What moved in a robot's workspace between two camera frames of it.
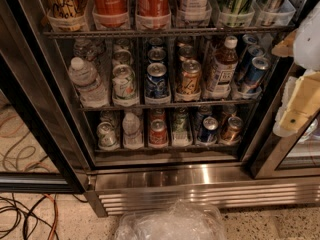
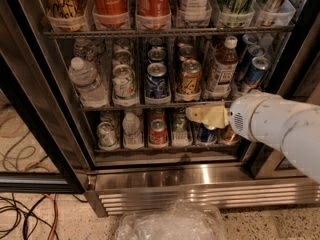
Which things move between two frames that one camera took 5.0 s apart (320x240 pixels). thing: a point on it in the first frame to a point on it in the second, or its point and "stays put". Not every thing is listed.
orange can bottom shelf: [233, 130] stays put
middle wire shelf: [93, 106] stays put
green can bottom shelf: [181, 131] stays put
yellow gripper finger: [304, 102] to [216, 116]
